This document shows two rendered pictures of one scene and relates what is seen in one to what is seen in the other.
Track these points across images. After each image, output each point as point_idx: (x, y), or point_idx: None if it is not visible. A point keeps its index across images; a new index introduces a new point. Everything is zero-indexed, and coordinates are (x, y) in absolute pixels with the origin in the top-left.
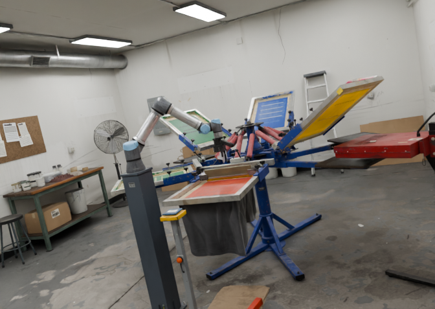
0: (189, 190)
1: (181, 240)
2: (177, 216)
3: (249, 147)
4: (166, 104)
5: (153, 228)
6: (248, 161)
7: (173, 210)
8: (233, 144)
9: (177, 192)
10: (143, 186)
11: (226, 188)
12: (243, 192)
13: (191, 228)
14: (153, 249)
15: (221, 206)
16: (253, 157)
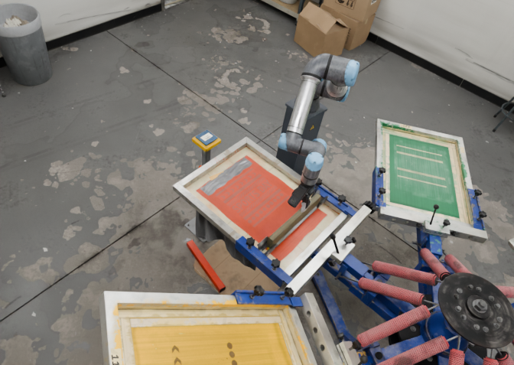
0: (287, 177)
1: (203, 161)
2: (192, 138)
3: (380, 284)
4: (304, 68)
5: (279, 158)
6: (318, 262)
7: (207, 138)
8: (291, 203)
9: (270, 155)
10: (287, 120)
11: (241, 203)
12: (183, 195)
13: None
14: None
15: None
16: (372, 298)
